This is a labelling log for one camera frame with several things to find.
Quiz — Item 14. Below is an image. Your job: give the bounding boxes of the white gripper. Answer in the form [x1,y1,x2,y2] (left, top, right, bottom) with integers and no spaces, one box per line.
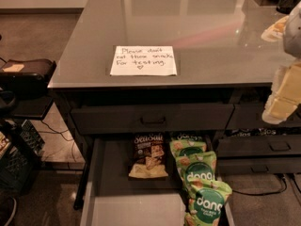
[261,59,301,124]

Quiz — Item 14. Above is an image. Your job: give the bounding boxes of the brown sea salt chip bag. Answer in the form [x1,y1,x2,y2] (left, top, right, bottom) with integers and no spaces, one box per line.
[129,132,168,179]

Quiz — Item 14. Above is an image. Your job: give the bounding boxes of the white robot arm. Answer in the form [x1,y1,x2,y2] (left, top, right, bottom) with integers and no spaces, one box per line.
[261,2,301,124]

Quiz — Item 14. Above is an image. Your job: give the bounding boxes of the dark chip bags right drawer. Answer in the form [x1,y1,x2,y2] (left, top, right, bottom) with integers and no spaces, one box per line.
[226,127,301,137]

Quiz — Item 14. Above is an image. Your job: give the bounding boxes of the dark top right drawer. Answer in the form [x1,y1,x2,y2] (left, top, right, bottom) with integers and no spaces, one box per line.
[227,103,301,130]

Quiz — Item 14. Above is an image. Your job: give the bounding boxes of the green dang bag rear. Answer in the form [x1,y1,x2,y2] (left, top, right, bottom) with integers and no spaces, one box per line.
[169,132,207,157]

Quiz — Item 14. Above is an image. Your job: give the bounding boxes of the green dang bag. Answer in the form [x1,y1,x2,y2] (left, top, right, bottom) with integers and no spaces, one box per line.
[169,132,207,157]
[184,178,232,226]
[176,151,216,189]

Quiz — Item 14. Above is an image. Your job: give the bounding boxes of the green dang bag middle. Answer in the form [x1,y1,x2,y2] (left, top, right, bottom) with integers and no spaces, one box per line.
[176,151,216,189]

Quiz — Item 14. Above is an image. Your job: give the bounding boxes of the dark top left drawer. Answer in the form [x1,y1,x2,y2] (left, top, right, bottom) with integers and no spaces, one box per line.
[71,104,233,135]

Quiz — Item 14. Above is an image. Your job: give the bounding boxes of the green dang bag front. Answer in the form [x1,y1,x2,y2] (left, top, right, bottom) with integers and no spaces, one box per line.
[184,178,232,226]

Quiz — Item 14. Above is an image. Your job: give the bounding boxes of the open middle drawer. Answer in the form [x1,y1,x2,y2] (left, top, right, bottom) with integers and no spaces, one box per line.
[79,134,236,226]

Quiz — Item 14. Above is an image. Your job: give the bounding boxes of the dark lower right drawers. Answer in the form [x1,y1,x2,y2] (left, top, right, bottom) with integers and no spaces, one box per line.
[216,135,301,174]

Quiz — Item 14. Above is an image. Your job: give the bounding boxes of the white handwritten paper note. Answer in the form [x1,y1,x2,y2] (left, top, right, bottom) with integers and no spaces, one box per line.
[110,46,177,76]

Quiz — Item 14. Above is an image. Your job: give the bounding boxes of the black chair with note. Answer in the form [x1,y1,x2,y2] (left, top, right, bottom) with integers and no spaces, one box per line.
[0,58,56,120]

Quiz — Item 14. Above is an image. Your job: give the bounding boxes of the black plastic crate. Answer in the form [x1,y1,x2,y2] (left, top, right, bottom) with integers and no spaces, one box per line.
[0,120,45,191]

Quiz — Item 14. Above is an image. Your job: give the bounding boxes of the black floor cable right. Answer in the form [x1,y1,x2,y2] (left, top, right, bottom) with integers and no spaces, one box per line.
[231,172,288,197]

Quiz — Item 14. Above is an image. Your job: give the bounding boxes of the black floor cable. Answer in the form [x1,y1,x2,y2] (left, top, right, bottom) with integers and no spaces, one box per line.
[37,120,79,162]
[231,172,288,197]

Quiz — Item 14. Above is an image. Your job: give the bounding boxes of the black floor cable left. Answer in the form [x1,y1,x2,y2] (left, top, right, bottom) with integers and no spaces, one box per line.
[37,120,79,162]

